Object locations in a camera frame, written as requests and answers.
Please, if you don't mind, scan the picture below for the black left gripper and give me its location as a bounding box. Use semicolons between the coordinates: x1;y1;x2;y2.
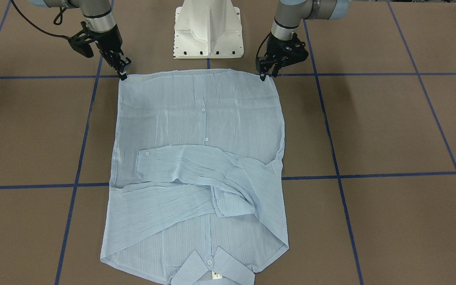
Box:
256;32;299;82

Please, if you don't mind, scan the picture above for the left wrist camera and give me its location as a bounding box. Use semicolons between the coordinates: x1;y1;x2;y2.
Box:
287;40;309;65

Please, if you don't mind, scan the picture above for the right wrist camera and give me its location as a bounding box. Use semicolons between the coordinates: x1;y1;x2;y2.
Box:
68;31;94;58

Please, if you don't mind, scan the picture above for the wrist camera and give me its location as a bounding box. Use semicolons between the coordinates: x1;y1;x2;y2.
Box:
287;40;309;65
68;31;94;58

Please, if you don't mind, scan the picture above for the brown paper table cover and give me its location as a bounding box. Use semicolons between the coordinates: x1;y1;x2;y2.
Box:
0;0;456;285

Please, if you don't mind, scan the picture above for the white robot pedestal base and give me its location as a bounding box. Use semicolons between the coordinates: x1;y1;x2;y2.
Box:
173;0;244;59

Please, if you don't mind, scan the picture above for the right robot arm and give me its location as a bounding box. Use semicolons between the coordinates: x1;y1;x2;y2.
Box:
20;0;131;81

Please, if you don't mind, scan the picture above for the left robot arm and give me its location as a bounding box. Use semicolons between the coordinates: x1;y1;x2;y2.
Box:
255;0;351;81

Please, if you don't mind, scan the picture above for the light blue button shirt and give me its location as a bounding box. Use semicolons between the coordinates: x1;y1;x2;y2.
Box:
100;69;289;285

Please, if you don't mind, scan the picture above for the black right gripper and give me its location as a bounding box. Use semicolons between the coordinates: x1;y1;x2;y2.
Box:
90;26;131;81

